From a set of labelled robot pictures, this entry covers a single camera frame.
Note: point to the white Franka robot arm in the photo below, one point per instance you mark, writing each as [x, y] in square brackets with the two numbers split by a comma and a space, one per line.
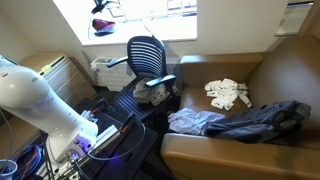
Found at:
[33, 96]

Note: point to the black slatted office chair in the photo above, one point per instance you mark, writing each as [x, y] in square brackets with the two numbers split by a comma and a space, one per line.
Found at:
[146, 53]

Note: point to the crumpled gray cloth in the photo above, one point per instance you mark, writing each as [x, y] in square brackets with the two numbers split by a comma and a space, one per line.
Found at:
[146, 95]

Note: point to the light blue shirt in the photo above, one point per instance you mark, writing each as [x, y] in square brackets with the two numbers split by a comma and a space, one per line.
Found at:
[190, 121]

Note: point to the black clamp red tip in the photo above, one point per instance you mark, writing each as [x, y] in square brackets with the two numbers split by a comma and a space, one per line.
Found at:
[97, 106]
[126, 124]

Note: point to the black robot table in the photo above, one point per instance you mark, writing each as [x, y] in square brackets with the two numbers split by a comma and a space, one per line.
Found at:
[133, 150]

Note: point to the white garment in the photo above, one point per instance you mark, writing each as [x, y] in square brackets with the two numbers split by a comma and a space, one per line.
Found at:
[226, 91]

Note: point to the dark cap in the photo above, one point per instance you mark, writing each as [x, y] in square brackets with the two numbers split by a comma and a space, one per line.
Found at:
[103, 26]

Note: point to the wooden drawer cabinet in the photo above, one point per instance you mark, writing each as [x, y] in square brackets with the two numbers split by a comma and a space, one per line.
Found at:
[66, 80]

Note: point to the tan leather armchair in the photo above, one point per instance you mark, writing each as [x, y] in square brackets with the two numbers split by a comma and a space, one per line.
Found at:
[233, 160]

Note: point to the yellow sticky note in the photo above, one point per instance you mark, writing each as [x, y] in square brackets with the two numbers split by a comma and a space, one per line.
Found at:
[46, 69]

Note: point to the white cup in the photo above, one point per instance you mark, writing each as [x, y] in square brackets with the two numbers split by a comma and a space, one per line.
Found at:
[7, 168]

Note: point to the white wall radiator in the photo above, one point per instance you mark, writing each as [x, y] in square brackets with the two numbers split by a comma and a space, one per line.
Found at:
[110, 75]

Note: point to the aluminium robot base mount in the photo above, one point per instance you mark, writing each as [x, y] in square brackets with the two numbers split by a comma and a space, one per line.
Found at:
[106, 136]

